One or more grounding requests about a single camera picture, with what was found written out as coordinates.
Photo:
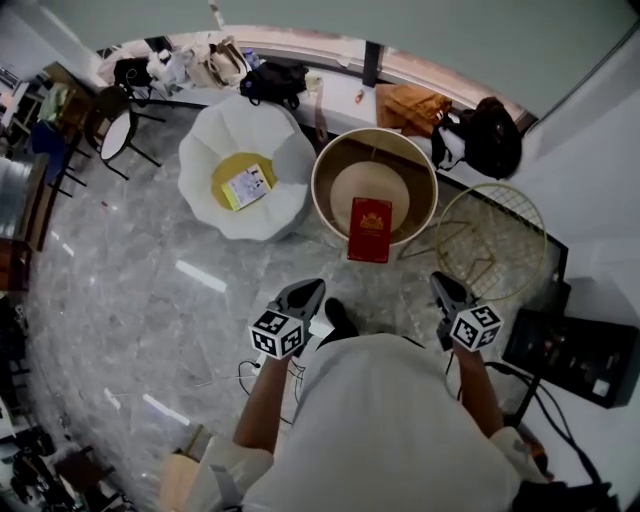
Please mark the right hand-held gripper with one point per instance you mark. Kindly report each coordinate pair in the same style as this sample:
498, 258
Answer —
475, 327

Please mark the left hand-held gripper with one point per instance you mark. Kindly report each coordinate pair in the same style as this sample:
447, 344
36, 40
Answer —
275, 336

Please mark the red hardcover book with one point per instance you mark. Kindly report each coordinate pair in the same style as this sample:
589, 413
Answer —
370, 230

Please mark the white flower-shaped chair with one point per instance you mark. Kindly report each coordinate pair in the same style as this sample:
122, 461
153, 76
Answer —
240, 122

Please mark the person's left forearm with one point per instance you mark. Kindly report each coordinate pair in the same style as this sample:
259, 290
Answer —
262, 405

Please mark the black shoulder bag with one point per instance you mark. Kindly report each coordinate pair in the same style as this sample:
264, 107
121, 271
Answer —
565, 500

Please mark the person's right forearm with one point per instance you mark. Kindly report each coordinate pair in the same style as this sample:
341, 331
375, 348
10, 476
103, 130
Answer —
477, 390

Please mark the person's left black shoe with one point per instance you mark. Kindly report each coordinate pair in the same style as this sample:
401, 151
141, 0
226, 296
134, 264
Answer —
341, 317

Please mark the yellow-edged printed booklet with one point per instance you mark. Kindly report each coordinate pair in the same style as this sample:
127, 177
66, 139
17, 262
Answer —
246, 187

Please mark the open black equipment case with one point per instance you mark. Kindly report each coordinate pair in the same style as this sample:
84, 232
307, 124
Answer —
570, 350

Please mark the person's white shirt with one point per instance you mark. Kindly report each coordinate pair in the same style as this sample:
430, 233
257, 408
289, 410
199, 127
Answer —
385, 425

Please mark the black and white backpack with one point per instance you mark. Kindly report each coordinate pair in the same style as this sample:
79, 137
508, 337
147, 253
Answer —
492, 142

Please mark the yellow round seat cushion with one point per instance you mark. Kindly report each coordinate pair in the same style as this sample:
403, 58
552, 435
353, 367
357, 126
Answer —
220, 172

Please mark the orange-brown cloth bag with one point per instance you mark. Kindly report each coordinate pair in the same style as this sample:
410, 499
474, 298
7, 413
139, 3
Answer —
410, 110

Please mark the small red yellow packet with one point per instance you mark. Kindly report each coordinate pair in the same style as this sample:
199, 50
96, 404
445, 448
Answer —
359, 95

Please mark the small clear glass jar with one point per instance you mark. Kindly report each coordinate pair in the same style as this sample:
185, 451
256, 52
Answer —
314, 86

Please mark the black backpack with purple tag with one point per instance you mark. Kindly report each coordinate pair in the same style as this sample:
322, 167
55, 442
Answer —
275, 82

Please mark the round light wooden stool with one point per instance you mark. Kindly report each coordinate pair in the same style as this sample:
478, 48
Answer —
180, 482

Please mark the clear plastic water bottle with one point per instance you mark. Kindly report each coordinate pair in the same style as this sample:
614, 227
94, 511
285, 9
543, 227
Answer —
252, 59

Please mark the beige tote bag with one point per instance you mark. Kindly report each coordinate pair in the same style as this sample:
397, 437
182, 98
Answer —
215, 65

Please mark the black chair with white seat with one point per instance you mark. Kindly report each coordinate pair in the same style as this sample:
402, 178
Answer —
116, 135

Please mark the white plastic bag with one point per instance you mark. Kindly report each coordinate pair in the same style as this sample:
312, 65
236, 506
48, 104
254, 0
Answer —
170, 67

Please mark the blue chair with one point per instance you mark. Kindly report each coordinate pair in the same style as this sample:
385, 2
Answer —
50, 150

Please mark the small brown wooden cabinet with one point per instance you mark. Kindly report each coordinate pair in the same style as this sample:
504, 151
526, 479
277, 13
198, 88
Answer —
12, 265

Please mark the grey glass-top counter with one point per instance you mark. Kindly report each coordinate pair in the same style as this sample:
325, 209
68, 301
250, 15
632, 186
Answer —
20, 200

